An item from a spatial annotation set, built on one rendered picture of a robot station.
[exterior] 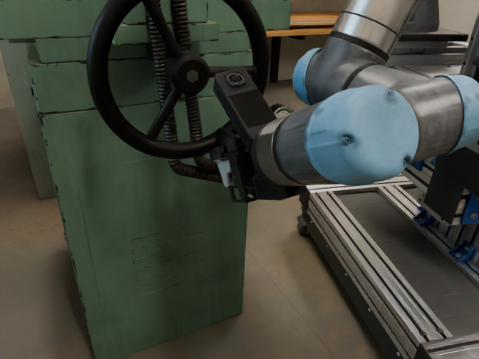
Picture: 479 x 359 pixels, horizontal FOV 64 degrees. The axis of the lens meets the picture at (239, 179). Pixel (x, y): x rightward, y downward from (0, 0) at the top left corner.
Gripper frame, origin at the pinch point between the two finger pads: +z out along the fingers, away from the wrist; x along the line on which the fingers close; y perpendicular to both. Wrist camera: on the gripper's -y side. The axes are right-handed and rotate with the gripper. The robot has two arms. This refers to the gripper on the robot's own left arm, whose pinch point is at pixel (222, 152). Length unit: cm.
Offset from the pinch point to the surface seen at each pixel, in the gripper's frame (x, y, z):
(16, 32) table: -25.1, -26.4, 12.0
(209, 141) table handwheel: 0.0, -2.4, 4.8
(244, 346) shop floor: 9, 55, 46
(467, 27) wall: 324, -65, 184
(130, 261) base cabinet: -15.7, 19.7, 38.0
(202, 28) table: 3.4, -21.2, 4.5
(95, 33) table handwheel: -14.9, -18.6, -4.6
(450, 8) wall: 324, -87, 198
